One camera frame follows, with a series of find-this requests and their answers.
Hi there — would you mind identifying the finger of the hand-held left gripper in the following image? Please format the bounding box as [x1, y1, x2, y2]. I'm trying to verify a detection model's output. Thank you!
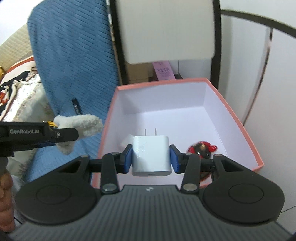
[47, 127, 79, 143]
[14, 142, 59, 153]

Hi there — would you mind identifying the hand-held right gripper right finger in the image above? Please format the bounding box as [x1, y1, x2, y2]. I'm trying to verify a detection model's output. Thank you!
[169, 144, 244, 194]

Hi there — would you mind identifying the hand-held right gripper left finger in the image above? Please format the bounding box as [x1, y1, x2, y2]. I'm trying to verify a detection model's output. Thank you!
[56, 145, 133, 195]

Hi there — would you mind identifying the white plush toy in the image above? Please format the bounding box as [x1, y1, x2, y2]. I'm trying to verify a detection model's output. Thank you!
[53, 114, 104, 155]

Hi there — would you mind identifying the large white charger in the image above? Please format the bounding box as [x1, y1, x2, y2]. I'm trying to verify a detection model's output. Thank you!
[132, 128, 172, 177]

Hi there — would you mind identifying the red toy figure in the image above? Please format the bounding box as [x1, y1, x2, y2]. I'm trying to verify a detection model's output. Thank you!
[186, 141, 218, 179]

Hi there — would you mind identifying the pink cardboard box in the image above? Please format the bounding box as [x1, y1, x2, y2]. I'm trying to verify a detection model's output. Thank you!
[90, 77, 265, 189]

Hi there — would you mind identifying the person's left hand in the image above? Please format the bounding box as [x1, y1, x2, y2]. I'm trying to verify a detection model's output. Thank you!
[0, 171, 16, 232]

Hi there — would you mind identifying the cream quilted bedspread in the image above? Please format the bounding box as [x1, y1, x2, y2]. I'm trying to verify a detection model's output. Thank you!
[0, 76, 55, 179]

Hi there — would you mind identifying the red black printed blanket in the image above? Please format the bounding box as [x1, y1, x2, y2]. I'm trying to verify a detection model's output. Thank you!
[0, 66, 41, 121]

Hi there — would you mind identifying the red striped cream pillow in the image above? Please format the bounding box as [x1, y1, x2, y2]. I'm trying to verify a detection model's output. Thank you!
[6, 57, 36, 73]

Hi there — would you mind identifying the blue textured chair cover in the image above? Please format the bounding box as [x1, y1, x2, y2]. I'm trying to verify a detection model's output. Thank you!
[24, 0, 120, 184]

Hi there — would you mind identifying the brown cardboard carton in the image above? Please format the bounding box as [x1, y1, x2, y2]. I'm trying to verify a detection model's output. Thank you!
[125, 61, 156, 84]

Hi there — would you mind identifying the purple paper card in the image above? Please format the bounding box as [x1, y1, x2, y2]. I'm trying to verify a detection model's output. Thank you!
[152, 61, 175, 81]

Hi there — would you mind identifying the beige quilted headboard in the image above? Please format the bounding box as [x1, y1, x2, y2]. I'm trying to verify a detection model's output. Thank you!
[0, 30, 33, 70]

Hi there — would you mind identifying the black curved metal frame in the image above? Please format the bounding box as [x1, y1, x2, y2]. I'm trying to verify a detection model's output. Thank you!
[220, 9, 296, 127]

